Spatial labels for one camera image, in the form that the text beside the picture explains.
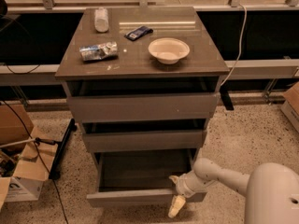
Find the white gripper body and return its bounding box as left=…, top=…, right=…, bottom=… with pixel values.
left=175, top=171, right=209, bottom=198

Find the grey bottom drawer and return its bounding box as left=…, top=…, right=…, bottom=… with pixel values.
left=86, top=148, right=207, bottom=208

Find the grey drawer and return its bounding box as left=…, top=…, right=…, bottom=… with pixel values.
left=83, top=130, right=206, bottom=153
left=86, top=148, right=207, bottom=208
left=67, top=93, right=220, bottom=123

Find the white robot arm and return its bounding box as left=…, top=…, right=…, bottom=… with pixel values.
left=168, top=158, right=299, bottom=224

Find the grey middle drawer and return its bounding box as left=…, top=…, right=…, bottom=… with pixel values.
left=83, top=130, right=206, bottom=153

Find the grey drawer cabinet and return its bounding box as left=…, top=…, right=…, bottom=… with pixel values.
left=55, top=6, right=231, bottom=163

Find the grey top drawer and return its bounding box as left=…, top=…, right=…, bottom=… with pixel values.
left=67, top=93, right=220, bottom=123

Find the open cardboard box left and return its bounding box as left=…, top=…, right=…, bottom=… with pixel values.
left=0, top=105, right=58, bottom=207

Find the black stand leg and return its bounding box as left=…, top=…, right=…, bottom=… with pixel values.
left=50, top=119, right=77, bottom=180

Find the cardboard box right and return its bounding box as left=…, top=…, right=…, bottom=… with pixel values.
left=281, top=82, right=299, bottom=132

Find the white paper bowl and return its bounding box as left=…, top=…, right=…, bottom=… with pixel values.
left=148, top=38, right=190, bottom=64

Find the dark blue snack packet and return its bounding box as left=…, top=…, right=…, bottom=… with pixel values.
left=124, top=26, right=153, bottom=41

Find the crumpled silver snack bag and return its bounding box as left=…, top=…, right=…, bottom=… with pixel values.
left=79, top=42, right=118, bottom=62

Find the white plastic bottle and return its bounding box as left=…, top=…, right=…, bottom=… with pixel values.
left=94, top=7, right=109, bottom=33

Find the black bracket behind cabinet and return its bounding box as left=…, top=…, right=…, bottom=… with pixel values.
left=220, top=85, right=234, bottom=111

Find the black cable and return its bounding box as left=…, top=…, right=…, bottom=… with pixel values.
left=0, top=99, right=70, bottom=224

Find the white cable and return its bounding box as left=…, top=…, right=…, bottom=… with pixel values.
left=219, top=4, right=248, bottom=89

